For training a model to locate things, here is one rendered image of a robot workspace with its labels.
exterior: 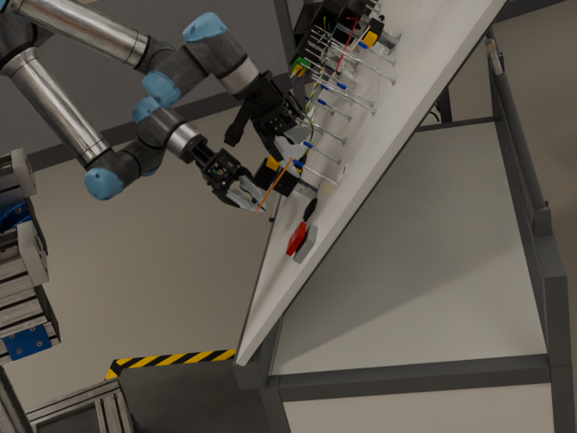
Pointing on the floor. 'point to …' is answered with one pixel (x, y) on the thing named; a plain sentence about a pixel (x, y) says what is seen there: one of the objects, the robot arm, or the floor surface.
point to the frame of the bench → (560, 397)
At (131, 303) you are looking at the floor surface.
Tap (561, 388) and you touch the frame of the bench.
